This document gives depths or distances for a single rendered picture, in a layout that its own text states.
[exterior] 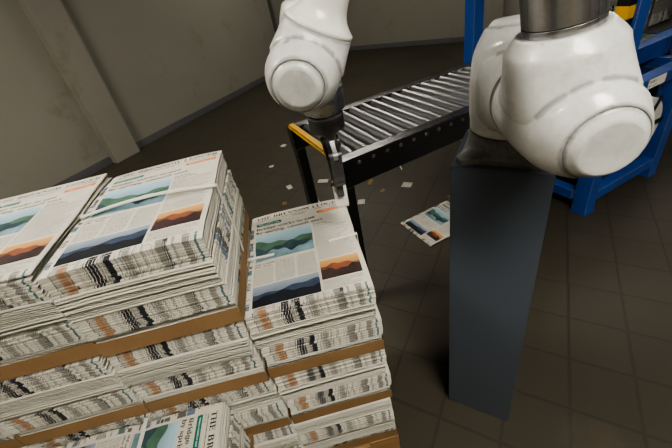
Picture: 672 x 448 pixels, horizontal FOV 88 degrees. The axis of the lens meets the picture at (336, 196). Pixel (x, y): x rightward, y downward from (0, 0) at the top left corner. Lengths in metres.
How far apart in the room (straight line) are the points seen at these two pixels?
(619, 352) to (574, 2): 1.48
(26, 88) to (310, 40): 4.06
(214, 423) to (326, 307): 0.37
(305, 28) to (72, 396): 0.89
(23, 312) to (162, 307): 0.23
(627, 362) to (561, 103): 1.39
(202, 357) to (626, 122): 0.85
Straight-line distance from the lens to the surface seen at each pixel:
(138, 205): 0.85
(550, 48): 0.55
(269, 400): 1.06
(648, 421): 1.71
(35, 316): 0.86
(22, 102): 4.43
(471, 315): 1.12
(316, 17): 0.51
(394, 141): 1.41
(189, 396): 1.01
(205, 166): 0.90
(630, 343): 1.87
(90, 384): 0.99
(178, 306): 0.76
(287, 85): 0.48
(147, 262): 0.70
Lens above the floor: 1.40
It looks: 33 degrees down
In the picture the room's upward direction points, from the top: 12 degrees counter-clockwise
